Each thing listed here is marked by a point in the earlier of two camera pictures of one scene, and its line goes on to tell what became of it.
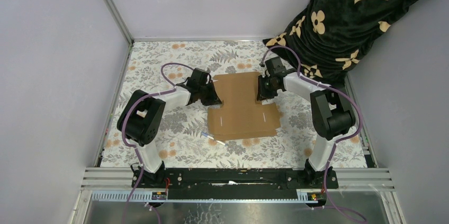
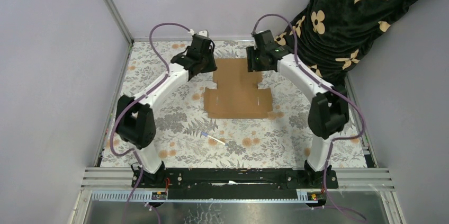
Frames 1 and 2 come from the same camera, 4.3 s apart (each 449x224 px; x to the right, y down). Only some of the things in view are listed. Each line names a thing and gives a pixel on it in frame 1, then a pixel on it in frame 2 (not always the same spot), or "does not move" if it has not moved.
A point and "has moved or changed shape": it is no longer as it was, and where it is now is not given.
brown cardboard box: x=241 y=115 has moved or changed shape
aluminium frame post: x=112 y=6 does not move
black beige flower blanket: x=348 y=9 does not move
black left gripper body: x=207 y=95 to x=207 y=62
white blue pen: x=204 y=134 does not move
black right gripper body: x=266 y=89 to x=254 y=61
